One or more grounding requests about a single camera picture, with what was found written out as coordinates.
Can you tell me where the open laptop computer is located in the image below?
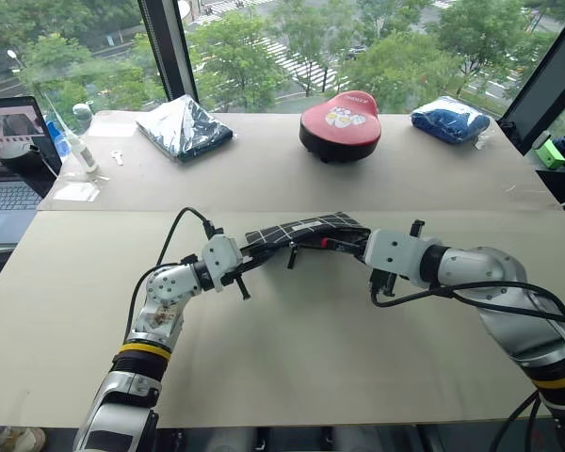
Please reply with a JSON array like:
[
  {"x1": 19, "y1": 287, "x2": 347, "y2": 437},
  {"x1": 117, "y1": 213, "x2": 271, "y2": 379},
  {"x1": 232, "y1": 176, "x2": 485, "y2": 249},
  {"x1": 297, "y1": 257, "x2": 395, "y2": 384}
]
[{"x1": 0, "y1": 96, "x2": 65, "y2": 249}]

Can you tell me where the navy folded clothing in bag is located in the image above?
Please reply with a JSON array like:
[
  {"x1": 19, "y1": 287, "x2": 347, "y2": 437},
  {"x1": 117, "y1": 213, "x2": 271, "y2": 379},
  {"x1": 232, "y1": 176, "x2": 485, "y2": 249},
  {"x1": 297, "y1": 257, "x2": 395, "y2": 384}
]
[{"x1": 135, "y1": 93, "x2": 236, "y2": 165}]

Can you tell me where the red and black case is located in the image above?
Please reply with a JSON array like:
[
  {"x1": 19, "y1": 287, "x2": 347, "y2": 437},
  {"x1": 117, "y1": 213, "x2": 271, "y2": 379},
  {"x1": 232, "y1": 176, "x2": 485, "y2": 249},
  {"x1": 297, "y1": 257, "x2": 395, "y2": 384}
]
[{"x1": 299, "y1": 89, "x2": 382, "y2": 166}]

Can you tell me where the blue folded clothing in bag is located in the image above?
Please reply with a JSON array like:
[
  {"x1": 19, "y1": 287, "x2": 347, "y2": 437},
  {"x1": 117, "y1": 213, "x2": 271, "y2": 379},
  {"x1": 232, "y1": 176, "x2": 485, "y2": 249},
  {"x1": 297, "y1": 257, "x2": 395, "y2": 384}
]
[{"x1": 409, "y1": 96, "x2": 493, "y2": 147}]

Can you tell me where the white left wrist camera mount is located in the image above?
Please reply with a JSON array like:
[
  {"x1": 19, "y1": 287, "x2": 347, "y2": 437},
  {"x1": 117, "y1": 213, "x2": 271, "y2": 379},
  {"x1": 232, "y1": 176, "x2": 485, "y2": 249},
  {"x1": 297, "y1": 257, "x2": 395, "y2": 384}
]
[{"x1": 201, "y1": 233, "x2": 244, "y2": 293}]

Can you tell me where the clear bottle with grey lid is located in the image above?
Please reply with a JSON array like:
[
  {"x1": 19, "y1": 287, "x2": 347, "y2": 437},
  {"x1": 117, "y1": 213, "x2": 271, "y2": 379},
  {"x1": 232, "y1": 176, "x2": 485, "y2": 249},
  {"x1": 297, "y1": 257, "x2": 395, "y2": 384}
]
[{"x1": 72, "y1": 103, "x2": 95, "y2": 133}]

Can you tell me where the thin black trailing cable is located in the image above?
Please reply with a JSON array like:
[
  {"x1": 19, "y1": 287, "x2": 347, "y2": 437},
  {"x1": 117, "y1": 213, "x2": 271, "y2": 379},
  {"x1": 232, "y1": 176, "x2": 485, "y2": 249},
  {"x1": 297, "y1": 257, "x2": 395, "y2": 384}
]
[{"x1": 492, "y1": 390, "x2": 547, "y2": 452}]

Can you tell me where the small clear zip bag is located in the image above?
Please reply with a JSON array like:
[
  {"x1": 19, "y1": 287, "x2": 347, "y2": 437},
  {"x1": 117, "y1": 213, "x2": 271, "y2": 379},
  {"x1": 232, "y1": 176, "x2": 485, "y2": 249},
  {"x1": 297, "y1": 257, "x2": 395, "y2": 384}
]
[{"x1": 54, "y1": 181, "x2": 100, "y2": 202}]

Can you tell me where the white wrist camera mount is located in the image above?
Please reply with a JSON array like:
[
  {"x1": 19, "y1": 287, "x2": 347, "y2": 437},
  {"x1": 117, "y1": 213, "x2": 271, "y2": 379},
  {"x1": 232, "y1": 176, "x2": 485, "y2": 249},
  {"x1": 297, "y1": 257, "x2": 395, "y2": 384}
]
[
  {"x1": 362, "y1": 228, "x2": 429, "y2": 289},
  {"x1": 201, "y1": 233, "x2": 244, "y2": 293}
]

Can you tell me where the blue plastic bottle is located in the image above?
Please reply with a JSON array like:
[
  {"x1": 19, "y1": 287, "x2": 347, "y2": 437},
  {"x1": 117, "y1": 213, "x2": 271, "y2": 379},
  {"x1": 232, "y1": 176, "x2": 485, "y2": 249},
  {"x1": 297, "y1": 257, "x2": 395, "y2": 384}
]
[{"x1": 44, "y1": 120, "x2": 72, "y2": 156}]

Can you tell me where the black perforated window post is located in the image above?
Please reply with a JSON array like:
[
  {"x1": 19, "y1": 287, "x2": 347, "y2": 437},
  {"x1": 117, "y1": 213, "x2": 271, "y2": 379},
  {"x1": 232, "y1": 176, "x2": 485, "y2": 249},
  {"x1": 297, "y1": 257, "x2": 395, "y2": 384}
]
[{"x1": 137, "y1": 0, "x2": 199, "y2": 103}]

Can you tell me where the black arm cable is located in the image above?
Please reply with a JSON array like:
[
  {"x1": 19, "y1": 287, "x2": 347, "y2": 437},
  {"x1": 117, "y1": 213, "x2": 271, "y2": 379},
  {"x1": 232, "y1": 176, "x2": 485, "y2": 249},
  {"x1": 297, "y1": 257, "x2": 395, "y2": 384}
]
[
  {"x1": 369, "y1": 280, "x2": 565, "y2": 331},
  {"x1": 123, "y1": 206, "x2": 218, "y2": 345}
]

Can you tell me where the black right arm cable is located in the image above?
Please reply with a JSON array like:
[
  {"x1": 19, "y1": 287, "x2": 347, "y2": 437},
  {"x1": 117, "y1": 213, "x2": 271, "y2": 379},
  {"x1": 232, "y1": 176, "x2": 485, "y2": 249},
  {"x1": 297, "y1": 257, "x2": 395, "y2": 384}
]
[{"x1": 369, "y1": 280, "x2": 565, "y2": 331}]

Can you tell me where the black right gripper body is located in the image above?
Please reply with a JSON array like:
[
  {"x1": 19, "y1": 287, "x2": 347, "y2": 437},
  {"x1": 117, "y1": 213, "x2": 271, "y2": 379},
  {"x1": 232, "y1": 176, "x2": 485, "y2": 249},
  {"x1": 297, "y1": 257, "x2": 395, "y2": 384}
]
[{"x1": 355, "y1": 234, "x2": 397, "y2": 298}]

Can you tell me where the black side shelf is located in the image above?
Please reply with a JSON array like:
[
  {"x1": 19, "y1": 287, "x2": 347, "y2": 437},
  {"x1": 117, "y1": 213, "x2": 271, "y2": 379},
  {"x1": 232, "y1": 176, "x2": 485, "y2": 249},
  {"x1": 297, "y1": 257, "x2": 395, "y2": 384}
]
[{"x1": 529, "y1": 154, "x2": 565, "y2": 208}]

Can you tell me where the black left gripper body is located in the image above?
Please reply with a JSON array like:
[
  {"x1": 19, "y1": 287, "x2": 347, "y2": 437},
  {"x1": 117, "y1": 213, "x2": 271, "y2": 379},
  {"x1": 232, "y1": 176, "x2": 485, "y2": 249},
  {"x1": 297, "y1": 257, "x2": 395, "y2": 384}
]
[{"x1": 221, "y1": 244, "x2": 293, "y2": 287}]

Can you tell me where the beige shoe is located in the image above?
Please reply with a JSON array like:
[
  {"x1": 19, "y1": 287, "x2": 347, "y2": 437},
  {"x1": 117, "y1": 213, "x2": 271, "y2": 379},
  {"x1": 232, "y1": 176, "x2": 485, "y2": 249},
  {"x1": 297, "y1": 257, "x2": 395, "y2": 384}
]
[{"x1": 0, "y1": 426, "x2": 46, "y2": 452}]

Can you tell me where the black grid-patterned cloth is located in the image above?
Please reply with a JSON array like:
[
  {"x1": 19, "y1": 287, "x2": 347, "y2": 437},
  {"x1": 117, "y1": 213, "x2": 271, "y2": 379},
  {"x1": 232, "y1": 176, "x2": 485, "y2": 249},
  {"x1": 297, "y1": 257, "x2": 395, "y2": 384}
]
[{"x1": 243, "y1": 211, "x2": 373, "y2": 260}]

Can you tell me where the green object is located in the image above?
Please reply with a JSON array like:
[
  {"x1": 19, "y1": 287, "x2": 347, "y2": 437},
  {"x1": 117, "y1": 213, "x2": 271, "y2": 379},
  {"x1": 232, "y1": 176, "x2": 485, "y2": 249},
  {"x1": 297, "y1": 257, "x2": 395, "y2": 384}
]
[{"x1": 532, "y1": 131, "x2": 565, "y2": 170}]

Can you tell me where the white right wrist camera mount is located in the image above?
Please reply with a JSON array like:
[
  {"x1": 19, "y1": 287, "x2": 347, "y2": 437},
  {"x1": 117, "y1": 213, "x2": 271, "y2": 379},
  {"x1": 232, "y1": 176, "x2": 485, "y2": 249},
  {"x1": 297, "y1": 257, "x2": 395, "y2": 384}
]
[{"x1": 362, "y1": 228, "x2": 429, "y2": 289}]

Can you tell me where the black slanted window frame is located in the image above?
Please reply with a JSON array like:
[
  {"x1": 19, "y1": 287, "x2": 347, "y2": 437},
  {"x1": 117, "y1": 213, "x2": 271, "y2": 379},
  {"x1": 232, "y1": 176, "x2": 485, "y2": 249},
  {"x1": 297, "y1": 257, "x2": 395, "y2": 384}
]
[{"x1": 501, "y1": 0, "x2": 565, "y2": 156}]

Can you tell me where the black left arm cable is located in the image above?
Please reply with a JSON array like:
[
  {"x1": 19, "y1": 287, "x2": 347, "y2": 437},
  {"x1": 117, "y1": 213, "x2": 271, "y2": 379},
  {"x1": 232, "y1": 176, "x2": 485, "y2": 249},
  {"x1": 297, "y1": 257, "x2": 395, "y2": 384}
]
[{"x1": 123, "y1": 206, "x2": 218, "y2": 345}]

